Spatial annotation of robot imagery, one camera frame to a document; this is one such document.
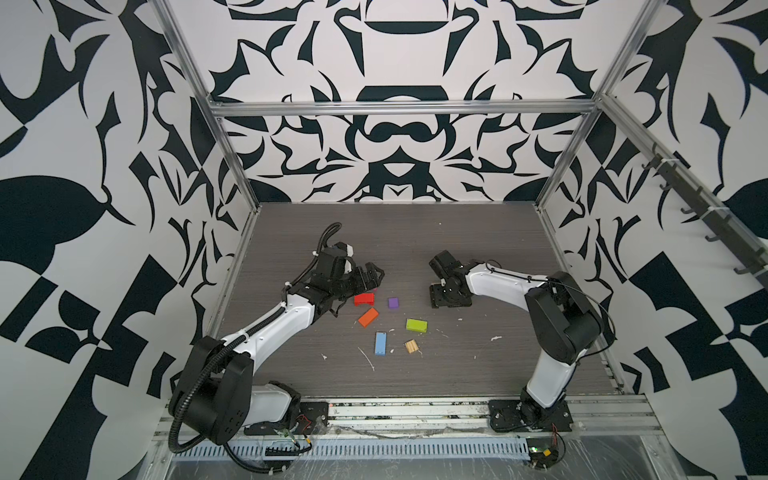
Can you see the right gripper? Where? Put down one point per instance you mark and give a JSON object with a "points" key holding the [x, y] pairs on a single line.
{"points": [[436, 299]]}

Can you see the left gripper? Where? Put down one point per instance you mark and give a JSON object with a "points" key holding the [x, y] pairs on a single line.
{"points": [[362, 284]]}

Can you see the red rectangular block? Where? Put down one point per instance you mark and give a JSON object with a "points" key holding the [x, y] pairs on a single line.
{"points": [[364, 299]]}

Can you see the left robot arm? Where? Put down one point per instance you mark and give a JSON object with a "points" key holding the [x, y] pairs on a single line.
{"points": [[215, 396]]}

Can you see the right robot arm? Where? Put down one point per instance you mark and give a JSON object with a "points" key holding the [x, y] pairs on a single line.
{"points": [[565, 324]]}

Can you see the orange rectangular block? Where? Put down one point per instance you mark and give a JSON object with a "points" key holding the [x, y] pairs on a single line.
{"points": [[368, 317]]}

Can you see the lime green block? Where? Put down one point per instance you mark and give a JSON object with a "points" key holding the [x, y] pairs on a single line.
{"points": [[415, 325]]}

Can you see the small natural wood block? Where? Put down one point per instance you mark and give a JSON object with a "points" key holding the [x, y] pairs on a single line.
{"points": [[411, 346]]}

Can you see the light blue block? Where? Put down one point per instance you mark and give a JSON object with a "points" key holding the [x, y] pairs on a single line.
{"points": [[380, 344]]}

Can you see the green circuit board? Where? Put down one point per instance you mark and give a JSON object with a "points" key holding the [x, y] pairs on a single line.
{"points": [[543, 456]]}

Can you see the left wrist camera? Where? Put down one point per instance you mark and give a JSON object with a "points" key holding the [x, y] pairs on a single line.
{"points": [[344, 250]]}

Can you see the white slotted cable duct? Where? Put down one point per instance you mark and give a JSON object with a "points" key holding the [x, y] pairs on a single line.
{"points": [[386, 449]]}

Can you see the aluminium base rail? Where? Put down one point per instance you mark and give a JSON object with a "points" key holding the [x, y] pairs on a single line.
{"points": [[586, 415]]}

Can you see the black wall hook rack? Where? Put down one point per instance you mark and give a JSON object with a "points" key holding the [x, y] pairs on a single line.
{"points": [[701, 204]]}

